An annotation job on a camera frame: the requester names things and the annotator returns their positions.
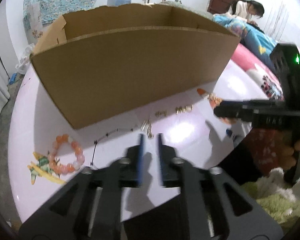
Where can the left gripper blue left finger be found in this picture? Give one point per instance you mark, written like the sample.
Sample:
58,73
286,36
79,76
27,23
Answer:
140,158

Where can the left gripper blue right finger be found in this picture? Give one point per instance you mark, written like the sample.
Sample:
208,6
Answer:
161,161

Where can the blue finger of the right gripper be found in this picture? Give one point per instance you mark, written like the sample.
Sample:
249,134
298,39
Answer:
229,109

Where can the gold hair clip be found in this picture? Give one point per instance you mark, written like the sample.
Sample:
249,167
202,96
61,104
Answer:
146,127

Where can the gold flower earring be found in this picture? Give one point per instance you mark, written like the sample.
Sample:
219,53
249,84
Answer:
214,99

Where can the silver rhinestone hair clip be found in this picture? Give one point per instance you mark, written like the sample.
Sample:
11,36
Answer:
184,109

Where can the pink floral blanket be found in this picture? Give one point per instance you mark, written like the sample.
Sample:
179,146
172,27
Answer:
258,72

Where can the blue patterned quilt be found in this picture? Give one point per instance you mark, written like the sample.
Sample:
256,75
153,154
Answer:
260,44

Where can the brown cardboard box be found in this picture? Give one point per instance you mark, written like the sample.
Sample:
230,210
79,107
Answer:
99,63

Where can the seated person white sweater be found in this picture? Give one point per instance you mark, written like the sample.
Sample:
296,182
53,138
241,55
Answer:
244,10

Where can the white plastic bag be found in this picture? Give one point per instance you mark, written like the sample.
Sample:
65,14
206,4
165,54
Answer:
24,61

